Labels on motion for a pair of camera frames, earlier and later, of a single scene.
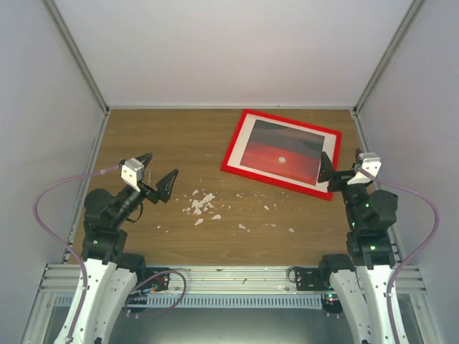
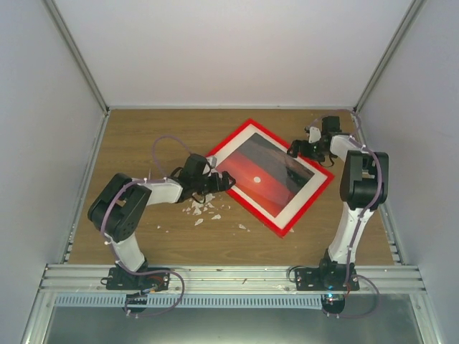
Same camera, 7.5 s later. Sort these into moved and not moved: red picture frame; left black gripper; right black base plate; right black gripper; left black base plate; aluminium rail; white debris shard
Moved: left black gripper; right black gripper; red picture frame
Not moved: white debris shard; aluminium rail; right black base plate; left black base plate
